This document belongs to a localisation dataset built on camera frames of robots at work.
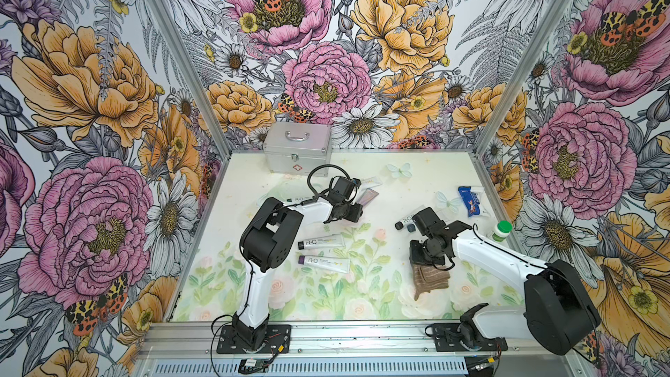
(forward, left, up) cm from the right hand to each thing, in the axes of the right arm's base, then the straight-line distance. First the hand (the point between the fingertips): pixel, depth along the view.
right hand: (416, 265), depth 85 cm
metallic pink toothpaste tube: (+30, +13, -2) cm, 32 cm away
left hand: (+21, +19, -2) cm, 28 cm away
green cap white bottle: (+8, -29, +5) cm, 30 cm away
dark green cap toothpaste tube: (+4, +33, +33) cm, 47 cm away
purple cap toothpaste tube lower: (+2, +26, -2) cm, 26 cm away
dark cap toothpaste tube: (+11, +26, -2) cm, 28 cm away
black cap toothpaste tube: (+16, +3, -1) cm, 16 cm away
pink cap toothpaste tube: (+37, +11, -3) cm, 39 cm away
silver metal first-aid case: (+44, +42, +12) cm, 62 cm away
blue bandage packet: (+25, -26, -1) cm, 36 cm away
